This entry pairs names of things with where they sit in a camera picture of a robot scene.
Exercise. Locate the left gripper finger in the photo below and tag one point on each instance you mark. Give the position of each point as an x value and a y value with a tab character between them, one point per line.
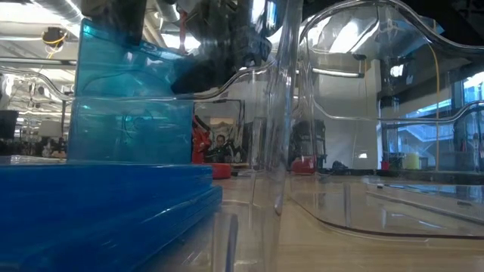
113	19

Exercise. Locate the person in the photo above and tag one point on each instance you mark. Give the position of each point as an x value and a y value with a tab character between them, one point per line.
221	143
56	151

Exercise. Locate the clear plastic bin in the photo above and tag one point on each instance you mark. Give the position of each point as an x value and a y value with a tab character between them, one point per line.
246	151
340	211

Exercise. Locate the black equipment rack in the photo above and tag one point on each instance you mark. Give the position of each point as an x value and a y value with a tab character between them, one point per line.
308	143

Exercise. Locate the black monitor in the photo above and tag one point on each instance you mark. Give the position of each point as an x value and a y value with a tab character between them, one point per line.
8	124

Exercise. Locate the small red cup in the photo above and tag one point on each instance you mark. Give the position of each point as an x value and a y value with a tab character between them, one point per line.
385	165

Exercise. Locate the yellow-green cylinder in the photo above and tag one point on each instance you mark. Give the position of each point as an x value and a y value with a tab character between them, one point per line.
412	161

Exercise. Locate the silver ventilation duct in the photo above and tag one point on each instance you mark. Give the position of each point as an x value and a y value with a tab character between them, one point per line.
60	9

